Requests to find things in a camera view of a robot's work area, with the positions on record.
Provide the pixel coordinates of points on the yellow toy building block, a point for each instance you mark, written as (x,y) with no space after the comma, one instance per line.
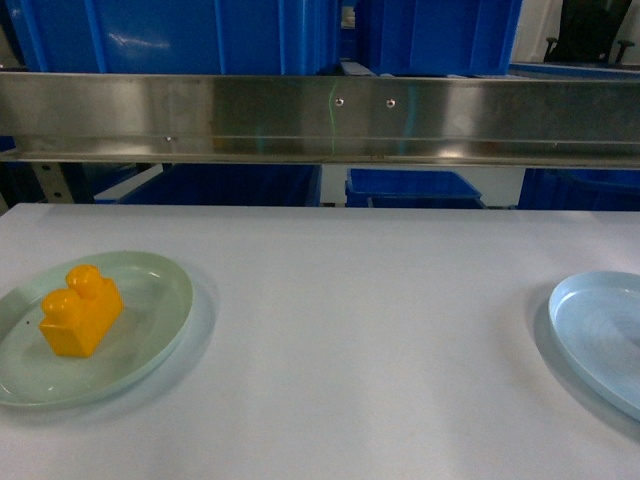
(77,317)

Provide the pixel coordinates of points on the blue bin lower left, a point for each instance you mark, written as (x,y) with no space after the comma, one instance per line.
(231,185)

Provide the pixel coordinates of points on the blue bin lower middle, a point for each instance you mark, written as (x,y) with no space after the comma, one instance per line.
(423,189)

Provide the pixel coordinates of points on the light green oval plate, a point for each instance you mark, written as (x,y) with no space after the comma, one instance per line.
(158,297)

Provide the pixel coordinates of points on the large blue bin upper right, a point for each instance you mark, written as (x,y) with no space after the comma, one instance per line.
(436,38)

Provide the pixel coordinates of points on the large blue bin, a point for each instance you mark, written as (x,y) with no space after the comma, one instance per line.
(177,37)
(436,38)

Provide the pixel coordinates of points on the blue bin lower right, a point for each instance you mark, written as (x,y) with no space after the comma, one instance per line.
(580,189)

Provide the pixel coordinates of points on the light blue oval plate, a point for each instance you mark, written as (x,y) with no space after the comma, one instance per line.
(594,321)

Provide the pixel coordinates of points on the large blue bin upper left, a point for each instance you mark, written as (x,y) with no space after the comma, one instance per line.
(177,37)

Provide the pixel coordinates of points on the black office chair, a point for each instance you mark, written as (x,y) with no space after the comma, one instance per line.
(588,33)

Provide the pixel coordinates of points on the stainless steel shelf rail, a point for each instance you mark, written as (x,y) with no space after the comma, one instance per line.
(322,119)

